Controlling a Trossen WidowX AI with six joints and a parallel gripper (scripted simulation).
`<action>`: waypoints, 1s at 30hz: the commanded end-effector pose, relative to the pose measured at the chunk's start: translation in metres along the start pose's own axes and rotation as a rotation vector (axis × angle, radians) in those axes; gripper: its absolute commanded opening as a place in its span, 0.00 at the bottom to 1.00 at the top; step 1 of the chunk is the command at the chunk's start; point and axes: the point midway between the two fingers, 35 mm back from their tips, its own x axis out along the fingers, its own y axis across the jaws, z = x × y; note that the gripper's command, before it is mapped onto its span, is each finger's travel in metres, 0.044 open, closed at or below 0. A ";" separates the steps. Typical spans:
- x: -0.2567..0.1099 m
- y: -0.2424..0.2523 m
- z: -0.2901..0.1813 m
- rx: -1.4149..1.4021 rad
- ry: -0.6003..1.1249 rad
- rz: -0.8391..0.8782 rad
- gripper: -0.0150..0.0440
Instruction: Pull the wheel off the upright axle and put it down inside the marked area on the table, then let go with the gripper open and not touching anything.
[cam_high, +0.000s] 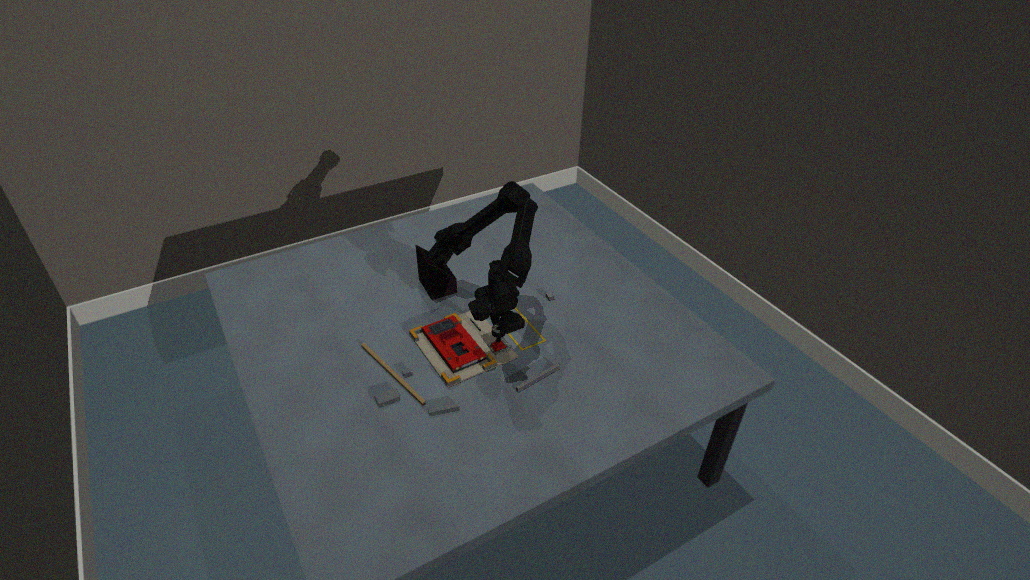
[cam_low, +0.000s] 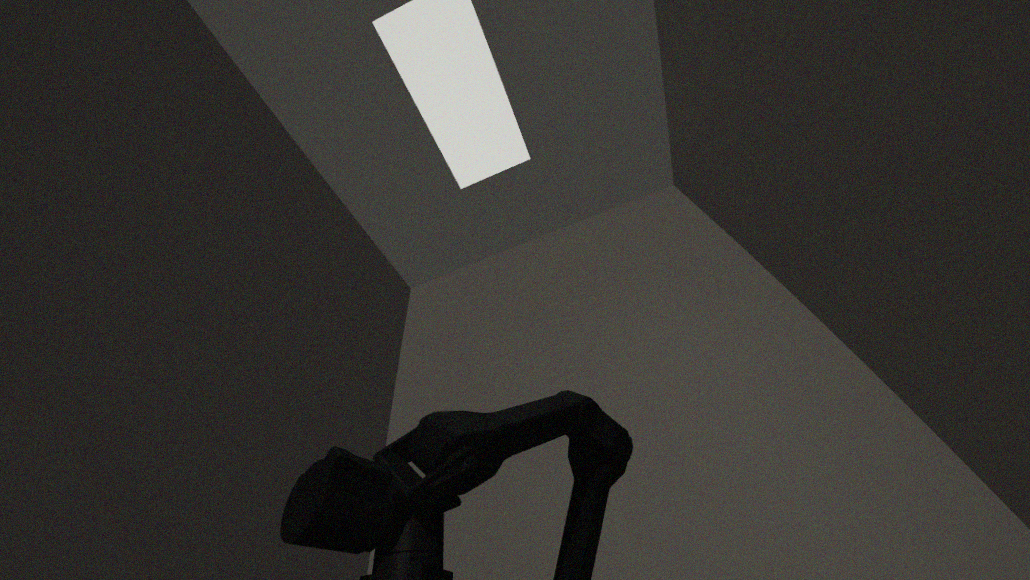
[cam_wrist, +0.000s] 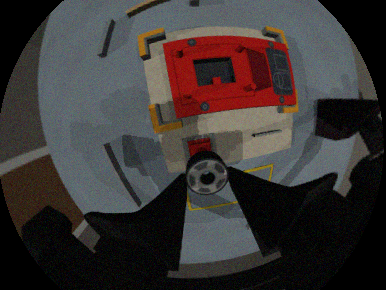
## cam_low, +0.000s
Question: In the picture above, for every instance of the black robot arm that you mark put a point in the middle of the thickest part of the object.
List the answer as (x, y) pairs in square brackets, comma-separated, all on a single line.
[(351, 504)]

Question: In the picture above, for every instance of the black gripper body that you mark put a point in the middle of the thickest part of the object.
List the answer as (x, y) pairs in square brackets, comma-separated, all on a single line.
[(413, 565)]

